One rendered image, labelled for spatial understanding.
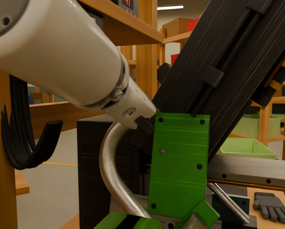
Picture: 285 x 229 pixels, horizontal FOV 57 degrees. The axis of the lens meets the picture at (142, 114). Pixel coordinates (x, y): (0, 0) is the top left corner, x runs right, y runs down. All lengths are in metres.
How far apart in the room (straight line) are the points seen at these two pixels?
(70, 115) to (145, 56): 0.61
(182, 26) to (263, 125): 2.17
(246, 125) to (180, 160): 2.81
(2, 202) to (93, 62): 0.43
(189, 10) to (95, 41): 9.62
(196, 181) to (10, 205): 0.38
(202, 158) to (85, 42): 0.38
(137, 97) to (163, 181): 0.27
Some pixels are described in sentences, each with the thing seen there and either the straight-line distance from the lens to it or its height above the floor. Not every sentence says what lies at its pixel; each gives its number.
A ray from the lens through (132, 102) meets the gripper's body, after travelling 0.33.
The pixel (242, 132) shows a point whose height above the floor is 0.76.
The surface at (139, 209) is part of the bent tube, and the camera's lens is 0.47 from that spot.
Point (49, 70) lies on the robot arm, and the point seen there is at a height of 1.34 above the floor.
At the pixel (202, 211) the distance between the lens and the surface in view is 0.55.
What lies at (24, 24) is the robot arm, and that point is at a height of 1.37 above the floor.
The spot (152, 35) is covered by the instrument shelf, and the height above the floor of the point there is 1.51.
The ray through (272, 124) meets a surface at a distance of 3.45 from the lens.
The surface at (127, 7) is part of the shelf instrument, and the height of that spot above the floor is 1.57.
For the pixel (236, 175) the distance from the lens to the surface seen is 0.66.
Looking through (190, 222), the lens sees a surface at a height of 1.08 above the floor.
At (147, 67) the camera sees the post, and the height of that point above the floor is 1.42.
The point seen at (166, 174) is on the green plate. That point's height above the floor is 1.15.
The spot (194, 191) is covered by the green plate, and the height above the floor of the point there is 1.13.
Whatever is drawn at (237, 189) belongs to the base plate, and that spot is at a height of 0.90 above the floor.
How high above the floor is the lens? 1.33
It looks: 6 degrees down
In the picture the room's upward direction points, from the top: straight up
